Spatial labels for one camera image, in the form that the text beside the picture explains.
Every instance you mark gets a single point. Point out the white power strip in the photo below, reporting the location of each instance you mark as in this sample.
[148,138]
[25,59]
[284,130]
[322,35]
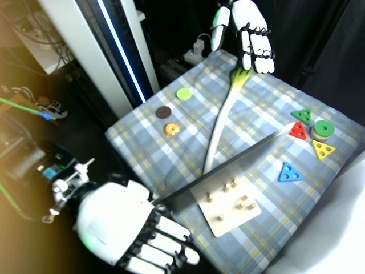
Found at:
[194,55]

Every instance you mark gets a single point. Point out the black curtain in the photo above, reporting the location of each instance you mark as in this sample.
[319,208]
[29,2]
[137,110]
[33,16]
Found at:
[313,42]

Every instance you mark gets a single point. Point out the green toy sandwich cookie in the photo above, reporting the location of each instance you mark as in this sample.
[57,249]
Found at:
[184,94]

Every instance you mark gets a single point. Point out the green triangle block three holes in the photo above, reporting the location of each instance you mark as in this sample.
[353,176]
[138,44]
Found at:
[302,115]

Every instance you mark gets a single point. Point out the blue triangle block three holes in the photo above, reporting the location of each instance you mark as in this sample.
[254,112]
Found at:
[289,174]

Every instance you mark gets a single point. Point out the yellow toy butter cookie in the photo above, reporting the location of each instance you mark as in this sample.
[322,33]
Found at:
[172,129]

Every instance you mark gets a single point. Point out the white column with blue light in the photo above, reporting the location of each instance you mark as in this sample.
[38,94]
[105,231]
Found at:
[94,51]

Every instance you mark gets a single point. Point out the black electronics box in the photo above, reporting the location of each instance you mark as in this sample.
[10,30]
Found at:
[25,160]

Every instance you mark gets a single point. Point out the red triangle block three holes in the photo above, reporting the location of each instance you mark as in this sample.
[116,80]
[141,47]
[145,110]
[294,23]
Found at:
[298,132]

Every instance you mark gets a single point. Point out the yellow triangle block three holes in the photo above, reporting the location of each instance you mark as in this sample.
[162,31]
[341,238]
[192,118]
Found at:
[322,149]

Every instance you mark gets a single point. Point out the wooden peg board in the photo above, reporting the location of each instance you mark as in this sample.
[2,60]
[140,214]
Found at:
[228,217]

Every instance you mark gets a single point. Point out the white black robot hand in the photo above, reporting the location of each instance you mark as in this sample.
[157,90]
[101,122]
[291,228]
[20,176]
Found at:
[251,17]
[114,217]

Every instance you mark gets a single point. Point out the long green leek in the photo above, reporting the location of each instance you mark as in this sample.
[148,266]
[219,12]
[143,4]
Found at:
[225,114]

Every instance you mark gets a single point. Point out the blue plaid tablecloth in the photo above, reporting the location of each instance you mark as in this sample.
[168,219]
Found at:
[256,100]

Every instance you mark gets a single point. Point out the brown toy sandwich cookie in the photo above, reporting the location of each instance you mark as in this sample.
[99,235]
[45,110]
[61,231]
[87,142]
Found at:
[164,112]

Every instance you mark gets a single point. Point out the white plug adapter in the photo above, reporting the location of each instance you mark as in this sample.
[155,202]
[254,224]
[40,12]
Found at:
[201,42]

